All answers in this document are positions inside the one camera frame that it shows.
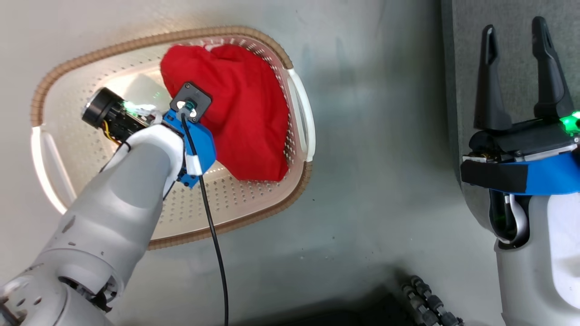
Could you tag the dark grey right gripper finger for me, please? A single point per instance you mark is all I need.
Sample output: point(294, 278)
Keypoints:
point(550, 86)
point(491, 99)

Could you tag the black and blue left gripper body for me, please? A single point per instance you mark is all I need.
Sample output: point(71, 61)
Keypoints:
point(201, 151)

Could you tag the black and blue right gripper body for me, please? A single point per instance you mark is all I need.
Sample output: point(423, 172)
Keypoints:
point(521, 149)

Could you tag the red cloth garment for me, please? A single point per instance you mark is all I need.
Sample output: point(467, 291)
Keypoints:
point(244, 113)

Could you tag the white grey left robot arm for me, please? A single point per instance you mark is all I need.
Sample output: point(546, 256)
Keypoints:
point(99, 217)

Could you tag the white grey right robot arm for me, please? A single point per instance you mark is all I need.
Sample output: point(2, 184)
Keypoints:
point(521, 280)

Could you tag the grey fabric sofa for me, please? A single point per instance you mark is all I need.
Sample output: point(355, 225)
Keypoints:
point(512, 54)

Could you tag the white perforated laundry basket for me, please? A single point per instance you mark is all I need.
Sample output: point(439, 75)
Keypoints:
point(249, 199)

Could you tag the teal left camera plug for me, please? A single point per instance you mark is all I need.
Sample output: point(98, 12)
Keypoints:
point(188, 105)

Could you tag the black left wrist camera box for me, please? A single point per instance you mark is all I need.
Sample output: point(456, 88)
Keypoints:
point(197, 93)

